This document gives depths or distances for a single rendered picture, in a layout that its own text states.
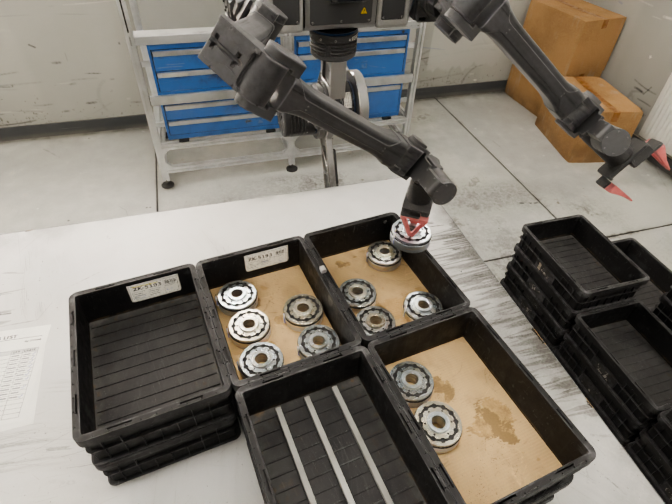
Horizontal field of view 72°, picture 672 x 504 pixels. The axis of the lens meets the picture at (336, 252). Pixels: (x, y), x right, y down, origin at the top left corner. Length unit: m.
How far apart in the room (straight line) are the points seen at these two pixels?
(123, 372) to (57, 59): 2.92
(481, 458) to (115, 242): 1.31
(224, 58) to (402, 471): 0.83
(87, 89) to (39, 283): 2.39
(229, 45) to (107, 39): 2.99
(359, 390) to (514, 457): 0.35
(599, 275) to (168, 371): 1.66
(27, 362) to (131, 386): 0.40
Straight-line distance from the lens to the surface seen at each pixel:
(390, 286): 1.31
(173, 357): 1.20
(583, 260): 2.17
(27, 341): 1.55
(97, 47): 3.78
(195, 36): 2.81
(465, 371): 1.18
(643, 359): 2.07
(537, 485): 0.99
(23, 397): 1.44
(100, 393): 1.20
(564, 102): 1.12
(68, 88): 3.92
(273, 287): 1.30
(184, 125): 3.03
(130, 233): 1.77
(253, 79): 0.77
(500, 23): 0.96
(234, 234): 1.67
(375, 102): 3.22
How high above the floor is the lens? 1.78
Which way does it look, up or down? 43 degrees down
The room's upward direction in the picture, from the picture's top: 3 degrees clockwise
